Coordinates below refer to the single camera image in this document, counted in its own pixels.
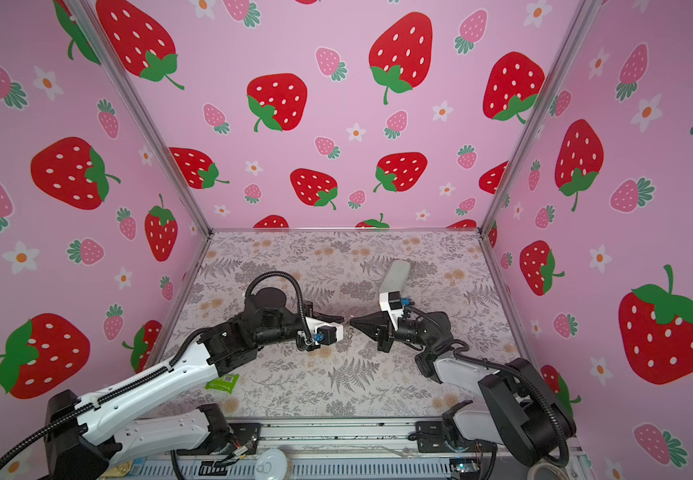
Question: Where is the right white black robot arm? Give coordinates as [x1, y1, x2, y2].
[351, 305, 577, 468]

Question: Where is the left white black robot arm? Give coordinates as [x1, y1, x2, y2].
[0, 271, 346, 479]

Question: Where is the pale green glasses case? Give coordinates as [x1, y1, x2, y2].
[380, 260, 412, 293]

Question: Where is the green snack packet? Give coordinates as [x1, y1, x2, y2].
[206, 374, 240, 394]

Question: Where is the gold tin can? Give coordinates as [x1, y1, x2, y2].
[98, 459, 144, 480]

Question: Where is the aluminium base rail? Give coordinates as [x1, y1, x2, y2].
[90, 415, 588, 480]

